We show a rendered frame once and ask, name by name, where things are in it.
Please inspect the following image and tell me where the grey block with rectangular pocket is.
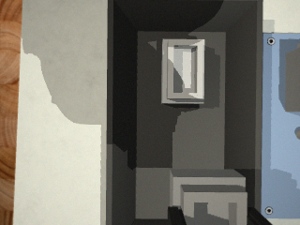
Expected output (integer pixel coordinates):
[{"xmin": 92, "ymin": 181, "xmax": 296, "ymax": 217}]
[
  {"xmin": 170, "ymin": 169, "xmax": 248, "ymax": 225},
  {"xmin": 161, "ymin": 39, "xmax": 204, "ymax": 104}
]

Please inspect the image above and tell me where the light grey rectangular block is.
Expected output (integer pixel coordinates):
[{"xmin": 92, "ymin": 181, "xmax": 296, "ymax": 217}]
[{"xmin": 285, "ymin": 48, "xmax": 300, "ymax": 112}]

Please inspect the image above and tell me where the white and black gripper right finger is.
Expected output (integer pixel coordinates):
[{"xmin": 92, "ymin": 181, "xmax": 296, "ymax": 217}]
[{"xmin": 247, "ymin": 207, "xmax": 272, "ymax": 225}]

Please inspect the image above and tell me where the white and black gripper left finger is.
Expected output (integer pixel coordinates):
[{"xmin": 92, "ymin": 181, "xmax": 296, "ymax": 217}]
[{"xmin": 168, "ymin": 206, "xmax": 187, "ymax": 225}]

